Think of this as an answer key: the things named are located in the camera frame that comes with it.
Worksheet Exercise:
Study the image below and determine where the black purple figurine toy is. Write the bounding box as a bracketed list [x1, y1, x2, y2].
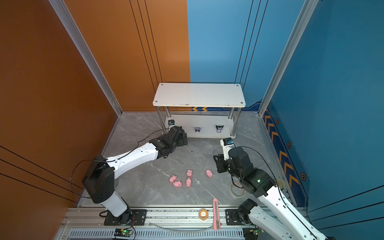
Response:
[216, 125, 224, 134]

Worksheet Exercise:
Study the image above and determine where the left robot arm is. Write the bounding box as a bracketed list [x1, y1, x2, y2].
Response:
[82, 126, 188, 222]

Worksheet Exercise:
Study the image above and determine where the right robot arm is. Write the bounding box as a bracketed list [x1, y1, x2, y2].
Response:
[213, 145, 328, 240]

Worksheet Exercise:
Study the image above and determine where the white two-tier shelf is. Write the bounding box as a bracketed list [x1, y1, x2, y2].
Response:
[153, 83, 246, 139]

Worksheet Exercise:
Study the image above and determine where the clear tape roll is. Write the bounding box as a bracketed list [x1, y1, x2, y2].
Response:
[229, 180, 247, 199]

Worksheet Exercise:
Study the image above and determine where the small beige tape roll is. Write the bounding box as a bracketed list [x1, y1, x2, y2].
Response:
[199, 208, 209, 221]

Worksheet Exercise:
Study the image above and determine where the pink utility knife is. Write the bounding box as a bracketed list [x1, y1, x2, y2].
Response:
[213, 198, 221, 231]

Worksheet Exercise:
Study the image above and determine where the green tape roll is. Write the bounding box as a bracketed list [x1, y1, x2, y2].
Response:
[276, 179, 285, 190]

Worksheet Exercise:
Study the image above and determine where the right circuit board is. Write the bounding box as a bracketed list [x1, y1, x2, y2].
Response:
[243, 228, 264, 240]

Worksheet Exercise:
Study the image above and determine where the green circuit board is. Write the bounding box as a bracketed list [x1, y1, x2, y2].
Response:
[114, 228, 135, 238]

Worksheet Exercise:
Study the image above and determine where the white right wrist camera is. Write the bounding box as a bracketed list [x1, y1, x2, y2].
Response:
[220, 138, 235, 159]

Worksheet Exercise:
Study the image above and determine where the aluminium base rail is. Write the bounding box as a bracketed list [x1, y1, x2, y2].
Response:
[55, 205, 275, 240]

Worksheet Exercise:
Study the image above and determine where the aluminium corner post left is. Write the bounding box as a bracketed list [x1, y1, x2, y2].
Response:
[49, 0, 123, 117]

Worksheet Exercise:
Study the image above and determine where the aluminium corner post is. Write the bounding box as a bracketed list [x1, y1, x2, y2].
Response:
[258, 0, 319, 117]
[49, 0, 123, 117]

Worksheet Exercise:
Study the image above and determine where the aluminium corner post right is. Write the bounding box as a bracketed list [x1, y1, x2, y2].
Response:
[258, 0, 319, 117]

